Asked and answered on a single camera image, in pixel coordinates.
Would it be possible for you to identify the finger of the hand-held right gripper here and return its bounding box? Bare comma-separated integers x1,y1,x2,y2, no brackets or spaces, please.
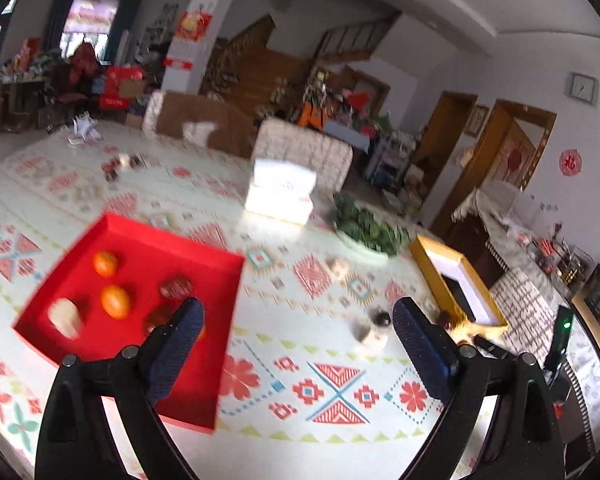
475,335,518,361

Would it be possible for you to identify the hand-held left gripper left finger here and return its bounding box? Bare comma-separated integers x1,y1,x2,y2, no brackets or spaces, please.
35,296,206,480

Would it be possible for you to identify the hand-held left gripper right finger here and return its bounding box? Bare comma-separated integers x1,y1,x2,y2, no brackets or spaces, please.
391,296,566,480

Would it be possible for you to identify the large orange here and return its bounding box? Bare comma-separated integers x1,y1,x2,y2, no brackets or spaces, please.
101,285,131,319

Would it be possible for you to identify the small orange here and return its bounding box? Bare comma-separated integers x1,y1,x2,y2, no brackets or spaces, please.
93,251,118,277

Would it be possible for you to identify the pale round bun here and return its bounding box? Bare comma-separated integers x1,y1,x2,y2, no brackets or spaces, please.
47,297,85,339

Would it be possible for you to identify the red tray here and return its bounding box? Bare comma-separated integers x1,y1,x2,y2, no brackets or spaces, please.
12,212,245,435

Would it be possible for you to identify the patterned fabric chair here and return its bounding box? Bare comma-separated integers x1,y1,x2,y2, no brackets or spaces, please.
142,91,168,136
487,266,563,366
252,117,354,193

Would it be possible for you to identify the small pale round object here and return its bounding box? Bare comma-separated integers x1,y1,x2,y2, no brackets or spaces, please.
351,322,388,351

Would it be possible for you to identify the yellow taped cardboard tray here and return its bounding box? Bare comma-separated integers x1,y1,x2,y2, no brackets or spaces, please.
410,234,509,345

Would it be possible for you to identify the dark wooden sideboard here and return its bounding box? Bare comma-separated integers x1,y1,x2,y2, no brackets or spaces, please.
437,210,511,281

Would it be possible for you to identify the patterned tablecloth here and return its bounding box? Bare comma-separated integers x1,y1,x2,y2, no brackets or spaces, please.
0,120,511,480

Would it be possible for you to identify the pale green oval plate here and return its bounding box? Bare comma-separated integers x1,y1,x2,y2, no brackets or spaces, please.
332,220,391,260

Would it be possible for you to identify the white lace cloth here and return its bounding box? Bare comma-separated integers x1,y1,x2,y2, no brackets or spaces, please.
452,180,546,261

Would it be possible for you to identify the plate of green vegetables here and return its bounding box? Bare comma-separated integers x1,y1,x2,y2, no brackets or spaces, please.
331,194,410,256

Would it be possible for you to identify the white tissue box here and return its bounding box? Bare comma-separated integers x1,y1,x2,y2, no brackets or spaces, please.
243,157,317,224

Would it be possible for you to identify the metal shelf rack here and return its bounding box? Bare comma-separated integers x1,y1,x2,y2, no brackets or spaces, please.
365,130,421,191

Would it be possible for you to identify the small toy car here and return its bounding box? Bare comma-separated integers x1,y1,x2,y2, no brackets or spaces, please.
101,152,143,181

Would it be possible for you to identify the brown wooden door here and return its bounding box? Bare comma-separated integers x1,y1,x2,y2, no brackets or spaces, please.
420,92,478,196

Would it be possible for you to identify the brown chair with cushion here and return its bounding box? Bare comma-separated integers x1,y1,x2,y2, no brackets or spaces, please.
156,91,258,158

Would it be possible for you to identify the red gift bag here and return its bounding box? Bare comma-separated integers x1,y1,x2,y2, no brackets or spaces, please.
97,65,146,111

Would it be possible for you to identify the wooden staircase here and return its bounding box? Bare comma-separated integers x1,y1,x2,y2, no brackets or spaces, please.
202,12,331,116

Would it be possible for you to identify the dark red cloth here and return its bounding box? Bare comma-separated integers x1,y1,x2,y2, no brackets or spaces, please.
55,42,103,101

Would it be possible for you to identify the dark teal curtain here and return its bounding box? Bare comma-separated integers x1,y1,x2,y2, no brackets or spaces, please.
105,0,141,66
47,0,83,66

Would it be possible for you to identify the red paper wall decoration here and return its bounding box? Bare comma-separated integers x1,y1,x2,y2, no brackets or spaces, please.
559,148,582,177

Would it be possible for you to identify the framed wall picture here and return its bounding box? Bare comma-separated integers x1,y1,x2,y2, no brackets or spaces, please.
464,105,490,138

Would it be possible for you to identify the square wall clock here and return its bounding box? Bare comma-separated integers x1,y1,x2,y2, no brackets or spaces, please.
567,72,598,106

